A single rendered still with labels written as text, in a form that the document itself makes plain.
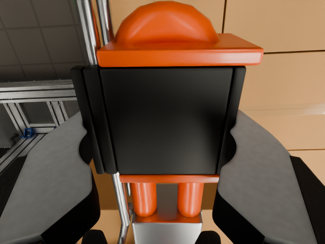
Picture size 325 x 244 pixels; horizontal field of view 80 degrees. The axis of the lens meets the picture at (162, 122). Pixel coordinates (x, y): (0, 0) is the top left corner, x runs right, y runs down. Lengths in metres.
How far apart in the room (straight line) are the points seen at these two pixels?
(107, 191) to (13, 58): 1.20
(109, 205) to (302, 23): 0.71
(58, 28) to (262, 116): 1.14
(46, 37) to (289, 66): 1.22
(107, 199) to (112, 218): 0.04
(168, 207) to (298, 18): 0.66
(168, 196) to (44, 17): 1.26
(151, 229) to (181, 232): 0.03
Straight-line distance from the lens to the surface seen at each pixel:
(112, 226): 0.49
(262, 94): 0.78
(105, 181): 0.49
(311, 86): 0.85
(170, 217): 0.19
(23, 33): 1.45
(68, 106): 1.23
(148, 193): 0.17
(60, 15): 1.32
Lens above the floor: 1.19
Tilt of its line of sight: 58 degrees down
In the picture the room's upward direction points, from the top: 178 degrees counter-clockwise
